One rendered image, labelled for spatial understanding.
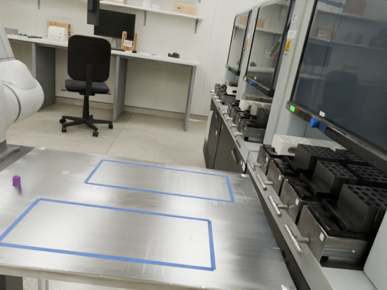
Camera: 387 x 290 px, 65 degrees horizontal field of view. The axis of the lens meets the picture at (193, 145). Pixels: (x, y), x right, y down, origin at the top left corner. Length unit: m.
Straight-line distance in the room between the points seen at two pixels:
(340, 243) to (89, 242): 0.51
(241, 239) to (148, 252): 0.18
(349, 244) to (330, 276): 0.08
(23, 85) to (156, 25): 3.47
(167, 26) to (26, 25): 1.92
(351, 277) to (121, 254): 0.49
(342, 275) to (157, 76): 4.11
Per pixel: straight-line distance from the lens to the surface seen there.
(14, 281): 1.46
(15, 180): 0.73
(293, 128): 1.27
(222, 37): 4.60
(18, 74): 1.27
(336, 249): 0.76
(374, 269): 0.77
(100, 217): 0.61
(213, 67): 4.60
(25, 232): 0.59
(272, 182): 1.05
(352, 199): 0.80
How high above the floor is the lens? 1.16
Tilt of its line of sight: 19 degrees down
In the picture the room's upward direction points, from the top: 9 degrees clockwise
